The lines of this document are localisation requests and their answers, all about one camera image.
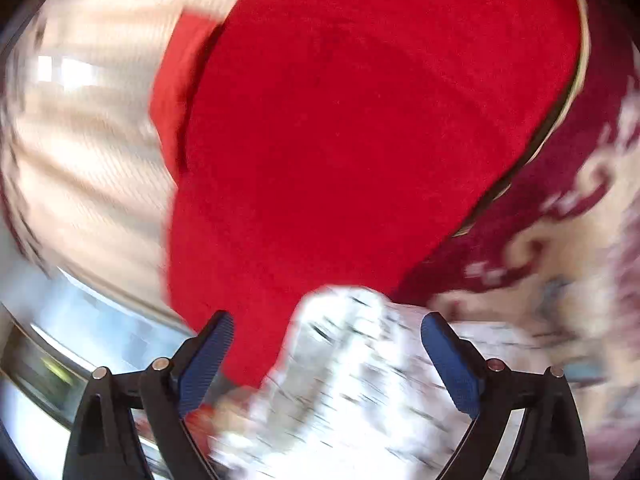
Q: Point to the beige dotted curtain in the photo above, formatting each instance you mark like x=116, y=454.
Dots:
x=90, y=160

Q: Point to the red sofa cover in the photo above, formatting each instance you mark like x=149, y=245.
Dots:
x=350, y=135

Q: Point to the floral red-bordered blanket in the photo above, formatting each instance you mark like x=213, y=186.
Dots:
x=575, y=210

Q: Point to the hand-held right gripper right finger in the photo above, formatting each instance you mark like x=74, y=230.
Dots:
x=450, y=365

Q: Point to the white crackle-print coat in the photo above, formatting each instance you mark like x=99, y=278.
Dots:
x=350, y=385

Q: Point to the red pillow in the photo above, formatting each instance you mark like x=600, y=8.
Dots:
x=172, y=100

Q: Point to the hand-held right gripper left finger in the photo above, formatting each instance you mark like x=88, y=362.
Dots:
x=205, y=365

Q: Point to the silver refrigerator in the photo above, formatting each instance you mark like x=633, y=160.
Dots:
x=75, y=320

